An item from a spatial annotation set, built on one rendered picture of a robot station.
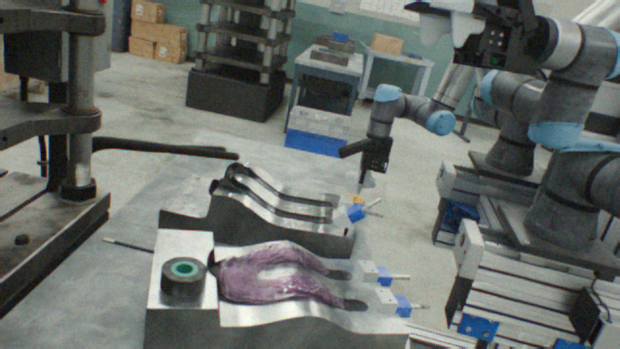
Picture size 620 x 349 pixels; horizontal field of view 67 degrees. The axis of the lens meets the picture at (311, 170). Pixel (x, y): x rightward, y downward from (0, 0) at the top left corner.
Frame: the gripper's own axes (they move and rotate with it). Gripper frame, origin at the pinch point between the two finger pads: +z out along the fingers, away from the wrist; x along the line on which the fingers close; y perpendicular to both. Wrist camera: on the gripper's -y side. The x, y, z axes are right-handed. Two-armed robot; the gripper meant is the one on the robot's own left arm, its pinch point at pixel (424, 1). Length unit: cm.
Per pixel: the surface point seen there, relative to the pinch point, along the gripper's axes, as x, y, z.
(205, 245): 32, 50, 21
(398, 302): 19, 57, -18
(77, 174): 75, 49, 52
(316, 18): 671, -55, -194
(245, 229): 50, 54, 10
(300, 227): 47, 51, -4
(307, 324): 12, 57, 4
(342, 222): 46, 49, -15
